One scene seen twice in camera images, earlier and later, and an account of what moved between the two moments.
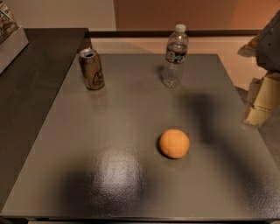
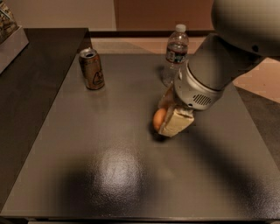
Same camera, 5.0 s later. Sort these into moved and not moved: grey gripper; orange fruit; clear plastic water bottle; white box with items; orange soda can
Moved: grey gripper; orange fruit
Not moved: orange soda can; white box with items; clear plastic water bottle
